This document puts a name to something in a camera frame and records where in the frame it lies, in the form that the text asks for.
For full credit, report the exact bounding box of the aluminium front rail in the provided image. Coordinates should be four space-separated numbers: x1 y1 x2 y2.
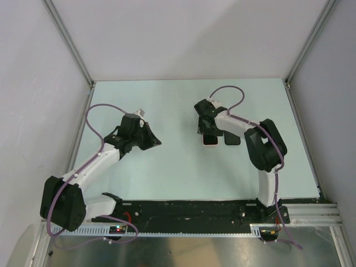
285 204 343 225

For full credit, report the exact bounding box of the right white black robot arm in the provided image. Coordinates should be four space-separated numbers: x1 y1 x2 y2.
194 98 288 223

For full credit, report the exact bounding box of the black phone case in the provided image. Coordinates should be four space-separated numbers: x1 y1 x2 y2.
224 131 241 146

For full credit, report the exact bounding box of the aluminium frame post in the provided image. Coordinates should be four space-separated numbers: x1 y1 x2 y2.
42 0 95 88
284 0 339 89

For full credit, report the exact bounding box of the left aluminium frame post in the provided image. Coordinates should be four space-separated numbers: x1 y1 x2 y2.
42 0 95 88

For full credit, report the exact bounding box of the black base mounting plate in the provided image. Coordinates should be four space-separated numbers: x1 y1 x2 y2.
93 200 290 234

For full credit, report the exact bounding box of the pink phone case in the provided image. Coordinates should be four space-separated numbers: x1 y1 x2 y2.
202 134 219 147

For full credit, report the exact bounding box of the right aluminium frame post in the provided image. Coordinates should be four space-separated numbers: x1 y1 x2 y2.
284 0 339 89

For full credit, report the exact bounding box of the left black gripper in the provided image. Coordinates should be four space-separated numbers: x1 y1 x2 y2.
130 122 161 151

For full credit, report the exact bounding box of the grey slotted cable duct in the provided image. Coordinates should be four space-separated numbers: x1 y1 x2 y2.
51 224 264 239

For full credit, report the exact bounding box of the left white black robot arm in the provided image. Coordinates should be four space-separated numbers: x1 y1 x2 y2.
39 110 161 231

